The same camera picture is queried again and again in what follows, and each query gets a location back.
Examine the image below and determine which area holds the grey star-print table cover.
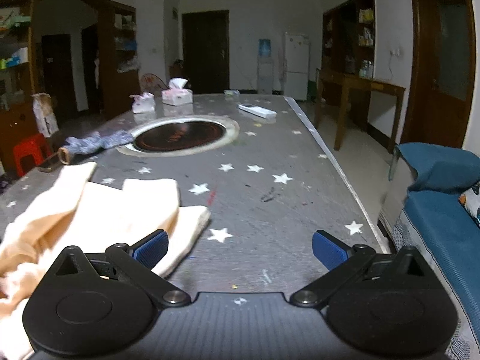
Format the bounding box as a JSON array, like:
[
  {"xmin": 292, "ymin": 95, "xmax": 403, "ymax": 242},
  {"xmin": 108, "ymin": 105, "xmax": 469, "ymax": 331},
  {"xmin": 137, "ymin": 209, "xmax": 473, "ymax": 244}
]
[{"xmin": 0, "ymin": 94, "xmax": 392, "ymax": 308}]

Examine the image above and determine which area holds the white remote control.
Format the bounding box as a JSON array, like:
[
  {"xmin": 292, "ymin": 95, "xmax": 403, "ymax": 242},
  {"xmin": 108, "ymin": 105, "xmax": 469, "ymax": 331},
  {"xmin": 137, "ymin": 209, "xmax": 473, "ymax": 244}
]
[{"xmin": 239, "ymin": 103, "xmax": 277, "ymax": 118}]

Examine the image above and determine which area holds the printed pillow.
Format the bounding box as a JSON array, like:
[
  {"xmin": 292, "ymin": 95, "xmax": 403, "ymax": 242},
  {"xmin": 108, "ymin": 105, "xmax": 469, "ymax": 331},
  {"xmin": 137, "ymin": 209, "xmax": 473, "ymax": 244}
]
[{"xmin": 458, "ymin": 180, "xmax": 480, "ymax": 227}]

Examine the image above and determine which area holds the wooden door with glass pane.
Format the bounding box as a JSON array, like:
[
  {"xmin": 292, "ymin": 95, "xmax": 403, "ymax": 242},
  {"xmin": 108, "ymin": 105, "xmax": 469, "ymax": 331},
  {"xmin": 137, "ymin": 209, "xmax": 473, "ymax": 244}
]
[{"xmin": 401, "ymin": 0, "xmax": 477, "ymax": 149}]

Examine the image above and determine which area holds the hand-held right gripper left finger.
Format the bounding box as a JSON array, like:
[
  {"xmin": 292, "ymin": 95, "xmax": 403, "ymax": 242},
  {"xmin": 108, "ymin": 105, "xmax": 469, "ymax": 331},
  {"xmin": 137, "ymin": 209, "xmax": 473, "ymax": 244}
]
[{"xmin": 45, "ymin": 229, "xmax": 192, "ymax": 308}]

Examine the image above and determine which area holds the round induction cooker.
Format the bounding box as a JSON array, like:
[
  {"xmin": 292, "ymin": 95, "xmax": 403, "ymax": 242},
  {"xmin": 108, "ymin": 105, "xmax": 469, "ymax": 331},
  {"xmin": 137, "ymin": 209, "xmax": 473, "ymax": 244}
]
[{"xmin": 116, "ymin": 115, "xmax": 241, "ymax": 156}]

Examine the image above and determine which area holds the red plastic stool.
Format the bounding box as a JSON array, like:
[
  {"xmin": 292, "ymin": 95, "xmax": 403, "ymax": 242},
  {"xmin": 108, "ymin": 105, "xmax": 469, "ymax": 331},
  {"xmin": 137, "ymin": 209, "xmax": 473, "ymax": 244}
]
[{"xmin": 12, "ymin": 133, "xmax": 53, "ymax": 177}]

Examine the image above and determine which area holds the dark wooden door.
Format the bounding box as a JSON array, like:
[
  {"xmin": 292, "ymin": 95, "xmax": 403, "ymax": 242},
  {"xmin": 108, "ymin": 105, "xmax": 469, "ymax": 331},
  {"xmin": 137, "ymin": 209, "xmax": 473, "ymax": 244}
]
[{"xmin": 182, "ymin": 10, "xmax": 230, "ymax": 94}]

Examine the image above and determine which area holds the blue sofa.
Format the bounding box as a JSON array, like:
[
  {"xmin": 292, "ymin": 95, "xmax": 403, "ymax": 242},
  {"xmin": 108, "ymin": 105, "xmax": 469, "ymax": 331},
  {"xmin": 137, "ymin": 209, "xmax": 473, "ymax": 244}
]
[{"xmin": 379, "ymin": 142, "xmax": 480, "ymax": 360}]

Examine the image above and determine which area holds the water dispenser with blue bottle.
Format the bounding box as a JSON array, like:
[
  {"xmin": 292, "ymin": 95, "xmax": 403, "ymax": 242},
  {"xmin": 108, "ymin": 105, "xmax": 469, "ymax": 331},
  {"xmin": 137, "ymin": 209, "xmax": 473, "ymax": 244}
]
[{"xmin": 257, "ymin": 38, "xmax": 274, "ymax": 94}]

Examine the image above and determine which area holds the floral play tent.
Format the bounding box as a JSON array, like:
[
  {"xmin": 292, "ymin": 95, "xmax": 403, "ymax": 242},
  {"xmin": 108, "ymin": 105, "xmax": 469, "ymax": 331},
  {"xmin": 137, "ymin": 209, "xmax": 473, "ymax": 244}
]
[{"xmin": 140, "ymin": 73, "xmax": 166, "ymax": 92}]

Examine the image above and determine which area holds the white pink tissue box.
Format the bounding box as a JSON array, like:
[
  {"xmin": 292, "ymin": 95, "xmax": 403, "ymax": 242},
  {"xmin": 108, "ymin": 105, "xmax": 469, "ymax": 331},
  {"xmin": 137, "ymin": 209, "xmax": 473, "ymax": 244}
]
[{"xmin": 161, "ymin": 78, "xmax": 194, "ymax": 106}]

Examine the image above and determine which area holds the cream cloth garment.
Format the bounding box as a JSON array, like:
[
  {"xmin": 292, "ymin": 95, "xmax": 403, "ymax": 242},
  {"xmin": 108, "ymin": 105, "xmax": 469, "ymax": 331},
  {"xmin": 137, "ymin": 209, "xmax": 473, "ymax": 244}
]
[{"xmin": 0, "ymin": 161, "xmax": 212, "ymax": 360}]

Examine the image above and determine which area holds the brown wooden side table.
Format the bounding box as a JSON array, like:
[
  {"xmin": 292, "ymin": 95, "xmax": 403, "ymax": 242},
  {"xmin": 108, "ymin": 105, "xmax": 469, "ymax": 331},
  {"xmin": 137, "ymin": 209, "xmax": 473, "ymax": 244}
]
[{"xmin": 315, "ymin": 68, "xmax": 406, "ymax": 151}]

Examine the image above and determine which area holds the white paper bag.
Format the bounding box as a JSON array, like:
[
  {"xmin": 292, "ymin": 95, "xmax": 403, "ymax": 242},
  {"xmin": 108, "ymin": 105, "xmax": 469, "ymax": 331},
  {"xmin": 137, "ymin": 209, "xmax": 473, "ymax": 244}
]
[{"xmin": 31, "ymin": 92, "xmax": 59, "ymax": 138}]

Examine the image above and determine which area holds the white refrigerator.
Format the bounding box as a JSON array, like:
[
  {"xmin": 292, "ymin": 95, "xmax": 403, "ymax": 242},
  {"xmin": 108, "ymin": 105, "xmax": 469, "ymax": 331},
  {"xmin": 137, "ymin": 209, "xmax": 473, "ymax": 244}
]
[{"xmin": 283, "ymin": 32, "xmax": 311, "ymax": 101}]

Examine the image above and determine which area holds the arched wooden shelf unit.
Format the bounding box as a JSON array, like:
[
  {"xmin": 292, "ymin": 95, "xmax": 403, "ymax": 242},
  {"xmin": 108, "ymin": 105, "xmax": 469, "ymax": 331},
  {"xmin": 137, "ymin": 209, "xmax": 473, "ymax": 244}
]
[{"xmin": 0, "ymin": 0, "xmax": 141, "ymax": 181}]

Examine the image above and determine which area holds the pink soft tissue pack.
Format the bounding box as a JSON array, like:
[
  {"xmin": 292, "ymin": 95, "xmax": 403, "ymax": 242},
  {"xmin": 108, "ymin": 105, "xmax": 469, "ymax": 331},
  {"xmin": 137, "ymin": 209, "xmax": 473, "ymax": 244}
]
[{"xmin": 130, "ymin": 92, "xmax": 155, "ymax": 114}]

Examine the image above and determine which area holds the blue knit glove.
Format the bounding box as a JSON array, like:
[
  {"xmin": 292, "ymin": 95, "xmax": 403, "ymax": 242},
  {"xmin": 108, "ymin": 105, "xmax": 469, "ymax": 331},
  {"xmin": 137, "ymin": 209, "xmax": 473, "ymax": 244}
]
[{"xmin": 58, "ymin": 129, "xmax": 134, "ymax": 166}]

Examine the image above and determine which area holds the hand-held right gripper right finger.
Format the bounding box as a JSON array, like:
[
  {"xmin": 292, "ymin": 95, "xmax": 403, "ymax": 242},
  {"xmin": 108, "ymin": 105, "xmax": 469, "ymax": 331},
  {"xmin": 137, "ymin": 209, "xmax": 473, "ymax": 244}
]
[{"xmin": 289, "ymin": 229, "xmax": 437, "ymax": 308}]

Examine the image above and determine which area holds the wooden wall cabinet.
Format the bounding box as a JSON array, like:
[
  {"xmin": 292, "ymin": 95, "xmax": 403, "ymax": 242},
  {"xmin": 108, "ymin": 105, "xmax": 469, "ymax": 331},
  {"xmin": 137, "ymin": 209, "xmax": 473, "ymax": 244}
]
[{"xmin": 322, "ymin": 0, "xmax": 376, "ymax": 106}]

